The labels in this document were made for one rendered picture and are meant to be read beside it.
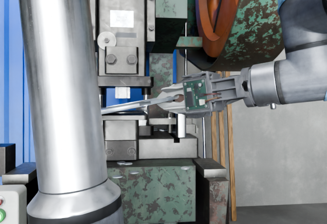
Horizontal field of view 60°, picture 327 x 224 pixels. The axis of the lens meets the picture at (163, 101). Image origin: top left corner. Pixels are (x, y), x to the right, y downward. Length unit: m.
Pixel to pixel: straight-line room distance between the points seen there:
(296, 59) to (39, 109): 0.37
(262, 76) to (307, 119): 2.05
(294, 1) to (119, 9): 0.57
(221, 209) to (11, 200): 0.47
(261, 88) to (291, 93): 0.05
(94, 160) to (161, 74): 0.82
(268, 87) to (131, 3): 0.57
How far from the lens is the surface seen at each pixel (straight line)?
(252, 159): 2.35
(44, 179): 0.37
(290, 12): 0.49
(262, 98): 0.50
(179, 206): 0.78
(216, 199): 0.73
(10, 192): 0.69
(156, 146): 0.83
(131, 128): 0.79
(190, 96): 0.51
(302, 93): 0.48
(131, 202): 0.77
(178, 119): 0.84
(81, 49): 0.36
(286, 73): 0.48
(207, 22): 1.28
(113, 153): 0.80
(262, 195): 2.46
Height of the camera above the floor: 0.81
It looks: level
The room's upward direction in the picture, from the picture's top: straight up
